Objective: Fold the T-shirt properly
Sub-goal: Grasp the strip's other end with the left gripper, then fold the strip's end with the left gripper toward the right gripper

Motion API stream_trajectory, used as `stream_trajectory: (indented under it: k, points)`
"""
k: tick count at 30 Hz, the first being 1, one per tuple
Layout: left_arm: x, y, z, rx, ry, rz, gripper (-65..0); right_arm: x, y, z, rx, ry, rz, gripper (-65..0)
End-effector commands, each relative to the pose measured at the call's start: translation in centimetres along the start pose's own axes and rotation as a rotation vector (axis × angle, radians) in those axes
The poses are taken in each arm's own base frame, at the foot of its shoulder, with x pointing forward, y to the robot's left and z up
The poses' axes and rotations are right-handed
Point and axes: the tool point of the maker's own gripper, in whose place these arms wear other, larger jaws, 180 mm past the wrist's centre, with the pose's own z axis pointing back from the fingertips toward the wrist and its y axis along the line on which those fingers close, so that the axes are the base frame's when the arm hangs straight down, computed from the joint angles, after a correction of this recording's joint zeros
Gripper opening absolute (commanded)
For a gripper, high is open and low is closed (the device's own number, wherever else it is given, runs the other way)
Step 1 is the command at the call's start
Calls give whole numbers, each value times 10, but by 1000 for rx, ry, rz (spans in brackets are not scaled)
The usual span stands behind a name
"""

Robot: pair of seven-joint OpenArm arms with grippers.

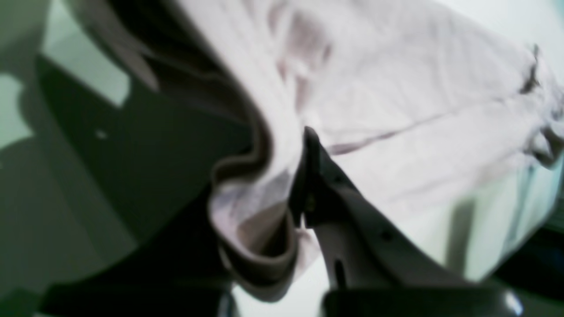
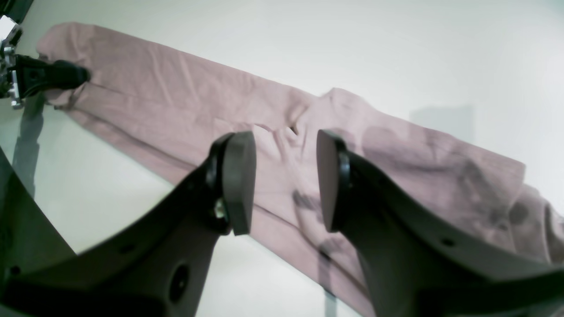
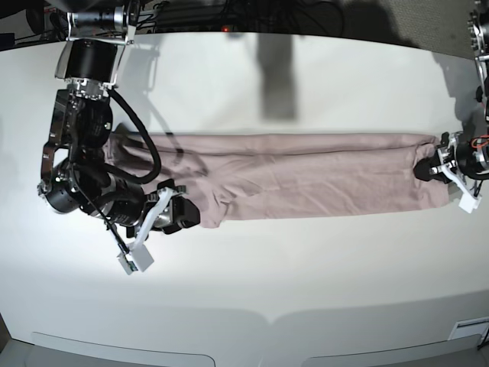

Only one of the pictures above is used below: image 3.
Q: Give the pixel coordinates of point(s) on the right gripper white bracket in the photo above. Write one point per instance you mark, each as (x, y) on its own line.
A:
(165, 210)

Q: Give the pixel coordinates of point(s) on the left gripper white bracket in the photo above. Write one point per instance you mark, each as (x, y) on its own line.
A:
(457, 162)

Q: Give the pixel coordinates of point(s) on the mauve T-shirt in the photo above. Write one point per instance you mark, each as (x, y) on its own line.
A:
(290, 176)

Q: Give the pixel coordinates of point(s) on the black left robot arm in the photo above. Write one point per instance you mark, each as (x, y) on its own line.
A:
(474, 124)

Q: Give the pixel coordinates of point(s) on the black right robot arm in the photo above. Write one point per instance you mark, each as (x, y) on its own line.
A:
(74, 174)

